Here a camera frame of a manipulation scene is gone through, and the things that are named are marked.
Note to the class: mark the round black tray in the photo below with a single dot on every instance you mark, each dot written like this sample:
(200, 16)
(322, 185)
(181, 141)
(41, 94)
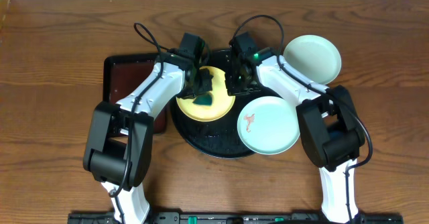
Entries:
(218, 138)

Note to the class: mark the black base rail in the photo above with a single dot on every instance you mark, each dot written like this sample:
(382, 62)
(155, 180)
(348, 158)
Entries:
(198, 218)

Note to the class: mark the light blue plate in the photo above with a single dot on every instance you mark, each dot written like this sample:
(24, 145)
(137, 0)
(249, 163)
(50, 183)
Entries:
(268, 125)
(315, 57)

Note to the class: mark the yellow plate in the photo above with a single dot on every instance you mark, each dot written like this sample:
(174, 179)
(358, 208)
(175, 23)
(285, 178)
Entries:
(221, 105)

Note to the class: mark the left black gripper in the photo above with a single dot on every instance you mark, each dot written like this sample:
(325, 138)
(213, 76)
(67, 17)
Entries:
(200, 88)

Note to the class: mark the dark red rectangular tray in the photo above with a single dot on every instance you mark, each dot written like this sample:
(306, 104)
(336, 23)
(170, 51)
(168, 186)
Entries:
(122, 74)

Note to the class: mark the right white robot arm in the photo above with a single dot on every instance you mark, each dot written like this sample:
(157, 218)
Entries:
(302, 109)

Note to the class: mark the green yellow sponge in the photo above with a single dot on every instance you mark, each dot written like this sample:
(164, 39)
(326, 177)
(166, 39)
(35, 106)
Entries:
(204, 100)

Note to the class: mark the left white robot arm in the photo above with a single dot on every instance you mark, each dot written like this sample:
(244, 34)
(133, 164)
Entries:
(119, 143)

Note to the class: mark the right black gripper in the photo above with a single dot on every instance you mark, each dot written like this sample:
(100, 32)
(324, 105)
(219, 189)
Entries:
(232, 89)

